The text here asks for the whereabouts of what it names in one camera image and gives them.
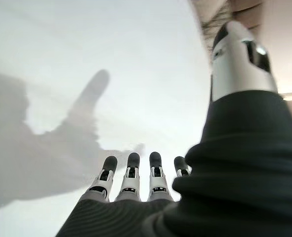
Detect white duvet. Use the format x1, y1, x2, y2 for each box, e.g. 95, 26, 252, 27
0, 0, 213, 237

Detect woven fringed cushion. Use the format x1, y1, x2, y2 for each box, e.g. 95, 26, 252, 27
200, 2, 235, 54

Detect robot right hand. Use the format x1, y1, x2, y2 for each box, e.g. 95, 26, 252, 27
55, 21, 292, 237

